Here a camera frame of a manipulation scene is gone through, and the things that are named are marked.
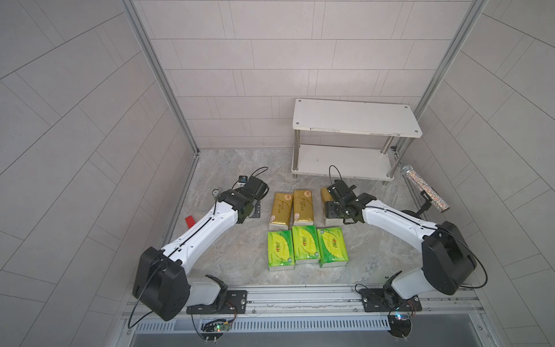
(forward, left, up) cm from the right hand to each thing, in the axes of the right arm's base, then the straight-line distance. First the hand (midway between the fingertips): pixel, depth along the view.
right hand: (331, 209), depth 89 cm
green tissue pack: (-17, +21, +2) cm, 28 cm away
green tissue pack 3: (-17, +3, +1) cm, 17 cm away
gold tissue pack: (-3, +21, +3) cm, 21 cm away
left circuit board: (-37, +43, -2) cm, 57 cm away
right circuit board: (-39, -15, -5) cm, 42 cm away
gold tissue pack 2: (0, +12, +3) cm, 12 cm away
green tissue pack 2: (-15, +12, +1) cm, 19 cm away
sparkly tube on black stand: (+7, -29, +15) cm, 34 cm away
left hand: (0, +34, +7) cm, 35 cm away
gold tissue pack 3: (-5, +5, +18) cm, 19 cm away
